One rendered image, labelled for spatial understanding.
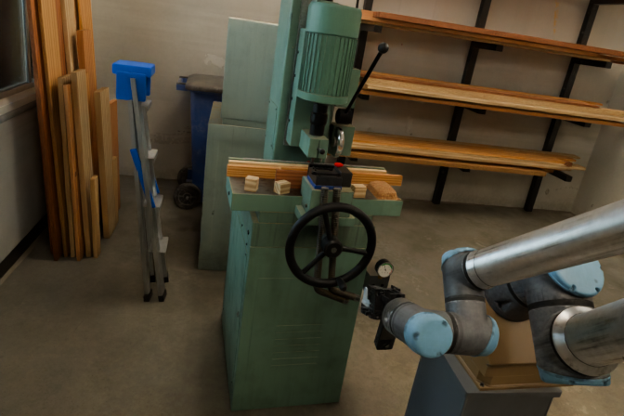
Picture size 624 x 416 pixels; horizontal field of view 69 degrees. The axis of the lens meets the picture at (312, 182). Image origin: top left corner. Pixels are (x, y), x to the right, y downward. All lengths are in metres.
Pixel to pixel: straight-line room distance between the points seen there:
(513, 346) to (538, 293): 0.23
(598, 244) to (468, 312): 0.33
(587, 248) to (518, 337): 0.61
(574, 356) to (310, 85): 1.03
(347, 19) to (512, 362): 1.10
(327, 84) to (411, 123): 2.77
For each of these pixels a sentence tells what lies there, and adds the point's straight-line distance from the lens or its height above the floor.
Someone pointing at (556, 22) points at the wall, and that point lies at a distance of 4.75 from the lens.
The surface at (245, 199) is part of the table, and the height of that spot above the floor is 0.88.
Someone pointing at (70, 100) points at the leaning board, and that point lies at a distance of 2.64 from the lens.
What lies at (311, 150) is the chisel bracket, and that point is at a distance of 1.59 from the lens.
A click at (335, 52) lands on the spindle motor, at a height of 1.36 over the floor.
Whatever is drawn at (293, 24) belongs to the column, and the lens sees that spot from 1.74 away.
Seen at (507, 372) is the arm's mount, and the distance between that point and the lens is 1.49.
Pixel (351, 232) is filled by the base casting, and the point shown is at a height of 0.77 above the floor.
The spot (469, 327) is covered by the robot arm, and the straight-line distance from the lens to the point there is 1.10.
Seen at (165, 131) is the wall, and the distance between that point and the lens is 4.01.
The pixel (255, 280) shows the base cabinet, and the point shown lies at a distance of 1.63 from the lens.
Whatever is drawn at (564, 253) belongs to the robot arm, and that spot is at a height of 1.12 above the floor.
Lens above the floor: 1.44
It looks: 19 degrees down
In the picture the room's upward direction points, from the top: 9 degrees clockwise
